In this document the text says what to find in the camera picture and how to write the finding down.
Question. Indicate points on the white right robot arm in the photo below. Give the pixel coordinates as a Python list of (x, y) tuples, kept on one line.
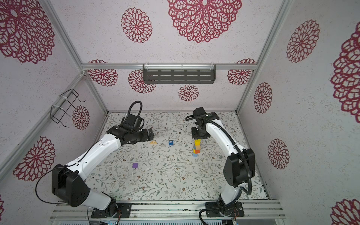
[(239, 168)]

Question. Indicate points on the dark grey wall shelf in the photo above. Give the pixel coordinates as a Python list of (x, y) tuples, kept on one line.
[(181, 74)]

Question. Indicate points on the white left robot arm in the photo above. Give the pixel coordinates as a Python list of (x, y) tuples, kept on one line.
[(68, 182)]

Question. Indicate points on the black wire wall basket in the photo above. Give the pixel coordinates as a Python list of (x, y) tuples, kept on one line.
[(60, 110)]

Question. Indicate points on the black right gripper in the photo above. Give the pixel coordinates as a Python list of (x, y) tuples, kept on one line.
[(194, 135)]

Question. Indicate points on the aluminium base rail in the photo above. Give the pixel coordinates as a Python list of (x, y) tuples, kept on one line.
[(189, 210)]

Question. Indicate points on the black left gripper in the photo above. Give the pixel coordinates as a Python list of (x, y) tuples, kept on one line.
[(146, 137)]

